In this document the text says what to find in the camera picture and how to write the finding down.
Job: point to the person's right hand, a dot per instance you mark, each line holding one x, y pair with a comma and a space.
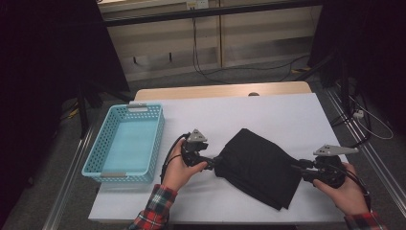
351, 198

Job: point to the white wall socket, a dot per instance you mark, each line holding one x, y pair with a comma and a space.
198, 4

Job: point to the black curtain with stand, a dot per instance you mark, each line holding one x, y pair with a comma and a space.
367, 48

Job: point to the black shorts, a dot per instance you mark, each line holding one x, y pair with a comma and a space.
255, 166

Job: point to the light blue plastic basket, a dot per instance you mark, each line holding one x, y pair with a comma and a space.
127, 147

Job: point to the black stand legs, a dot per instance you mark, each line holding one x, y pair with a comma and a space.
83, 115
344, 83

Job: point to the black horizontal bar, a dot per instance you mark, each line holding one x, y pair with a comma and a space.
207, 12

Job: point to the metal floor rail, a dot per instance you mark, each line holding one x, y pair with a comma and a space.
67, 182
376, 163

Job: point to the light wooden table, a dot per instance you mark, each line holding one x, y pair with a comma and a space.
191, 91

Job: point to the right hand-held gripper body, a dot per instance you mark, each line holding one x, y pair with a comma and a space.
328, 169

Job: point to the white power plug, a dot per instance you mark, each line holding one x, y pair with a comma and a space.
358, 114

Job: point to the large black curtain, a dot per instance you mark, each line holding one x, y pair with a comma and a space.
48, 64

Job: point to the person's left hand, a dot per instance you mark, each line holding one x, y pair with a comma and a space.
177, 174

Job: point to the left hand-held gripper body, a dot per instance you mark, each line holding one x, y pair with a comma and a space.
195, 145

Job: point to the dark round table grommet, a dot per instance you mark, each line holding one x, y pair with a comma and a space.
253, 94

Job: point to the beige cabinet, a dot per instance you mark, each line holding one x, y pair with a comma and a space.
255, 41

